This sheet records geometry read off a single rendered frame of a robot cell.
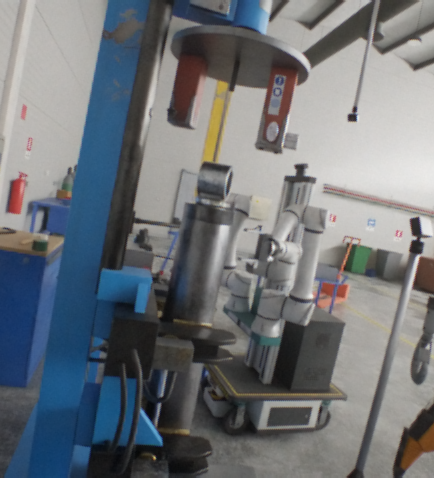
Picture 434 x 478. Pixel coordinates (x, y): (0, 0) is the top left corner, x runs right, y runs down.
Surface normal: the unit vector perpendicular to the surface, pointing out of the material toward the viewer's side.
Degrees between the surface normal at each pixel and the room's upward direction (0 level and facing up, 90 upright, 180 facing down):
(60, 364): 90
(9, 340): 90
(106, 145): 90
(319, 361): 90
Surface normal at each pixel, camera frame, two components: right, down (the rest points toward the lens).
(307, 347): 0.35, 0.15
